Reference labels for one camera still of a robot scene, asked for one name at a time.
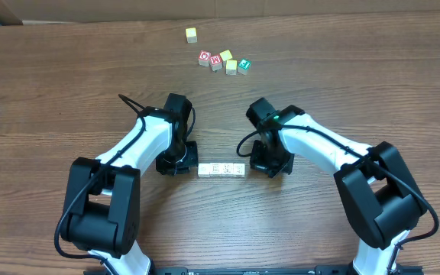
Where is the white block single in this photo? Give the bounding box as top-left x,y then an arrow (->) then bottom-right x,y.
197,163 -> 212,177

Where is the cardboard box back edge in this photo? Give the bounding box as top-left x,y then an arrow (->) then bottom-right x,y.
0,0 -> 440,24

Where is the red M wooden block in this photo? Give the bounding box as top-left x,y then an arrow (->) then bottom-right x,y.
209,54 -> 223,72

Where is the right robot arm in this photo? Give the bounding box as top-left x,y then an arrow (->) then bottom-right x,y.
246,98 -> 430,274

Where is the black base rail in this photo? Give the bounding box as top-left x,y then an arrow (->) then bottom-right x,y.
83,265 -> 425,275

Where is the yellow block cluster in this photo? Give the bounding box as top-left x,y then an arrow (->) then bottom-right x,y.
219,50 -> 233,64
225,60 -> 238,75

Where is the yellow block lower cluster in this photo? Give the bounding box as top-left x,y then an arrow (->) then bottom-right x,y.
225,60 -> 238,75

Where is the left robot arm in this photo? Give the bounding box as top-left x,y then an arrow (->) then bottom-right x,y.
53,93 -> 199,275

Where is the green wooden block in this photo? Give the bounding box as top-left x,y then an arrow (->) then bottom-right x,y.
238,59 -> 251,75

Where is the yellow block upper cluster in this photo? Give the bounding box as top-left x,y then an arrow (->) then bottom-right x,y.
219,50 -> 233,64

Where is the white block row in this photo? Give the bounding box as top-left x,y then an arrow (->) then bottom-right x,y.
220,163 -> 235,176
232,163 -> 245,178
209,163 -> 222,177

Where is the red O wooden block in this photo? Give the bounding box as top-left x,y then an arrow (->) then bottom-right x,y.
198,50 -> 212,66

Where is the far yellow wooden block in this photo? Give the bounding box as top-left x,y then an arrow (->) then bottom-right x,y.
185,27 -> 198,44

